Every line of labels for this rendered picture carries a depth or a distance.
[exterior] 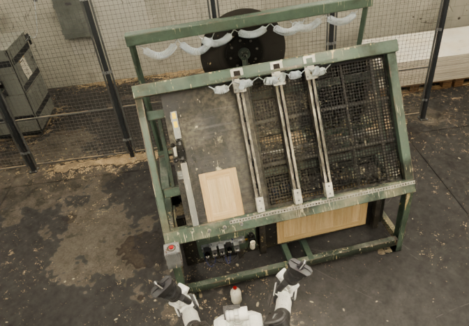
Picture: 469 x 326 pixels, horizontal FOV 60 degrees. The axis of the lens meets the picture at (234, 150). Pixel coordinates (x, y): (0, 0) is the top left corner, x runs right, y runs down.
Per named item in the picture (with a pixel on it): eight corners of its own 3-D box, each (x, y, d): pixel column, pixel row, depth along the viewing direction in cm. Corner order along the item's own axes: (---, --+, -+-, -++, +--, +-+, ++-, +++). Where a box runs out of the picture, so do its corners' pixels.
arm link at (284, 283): (304, 277, 211) (297, 285, 220) (289, 261, 215) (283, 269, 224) (289, 290, 205) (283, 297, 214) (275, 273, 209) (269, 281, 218)
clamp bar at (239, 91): (254, 211, 345) (259, 218, 321) (228, 70, 333) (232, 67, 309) (266, 209, 346) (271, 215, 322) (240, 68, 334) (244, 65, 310)
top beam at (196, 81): (135, 99, 326) (133, 98, 316) (132, 86, 325) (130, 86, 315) (393, 52, 350) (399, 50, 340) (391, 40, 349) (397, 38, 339)
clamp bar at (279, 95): (291, 203, 348) (299, 209, 324) (266, 64, 337) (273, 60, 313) (302, 200, 349) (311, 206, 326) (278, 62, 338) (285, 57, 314)
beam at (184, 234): (165, 243, 343) (165, 247, 333) (162, 230, 342) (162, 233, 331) (409, 189, 367) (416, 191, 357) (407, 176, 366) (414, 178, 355)
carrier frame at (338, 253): (182, 302, 382) (165, 243, 333) (171, 204, 492) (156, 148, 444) (401, 250, 405) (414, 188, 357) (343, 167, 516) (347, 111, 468)
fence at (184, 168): (192, 225, 339) (192, 226, 335) (169, 112, 330) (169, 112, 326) (199, 223, 340) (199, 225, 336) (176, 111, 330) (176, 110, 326)
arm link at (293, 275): (308, 280, 198) (301, 289, 207) (315, 264, 204) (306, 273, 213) (285, 268, 199) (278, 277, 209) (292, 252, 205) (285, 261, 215)
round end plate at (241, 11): (207, 100, 390) (194, 17, 343) (206, 98, 394) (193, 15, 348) (287, 86, 398) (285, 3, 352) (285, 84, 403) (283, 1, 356)
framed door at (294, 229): (277, 242, 397) (278, 243, 395) (275, 200, 365) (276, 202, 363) (364, 222, 407) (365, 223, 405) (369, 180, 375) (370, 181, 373)
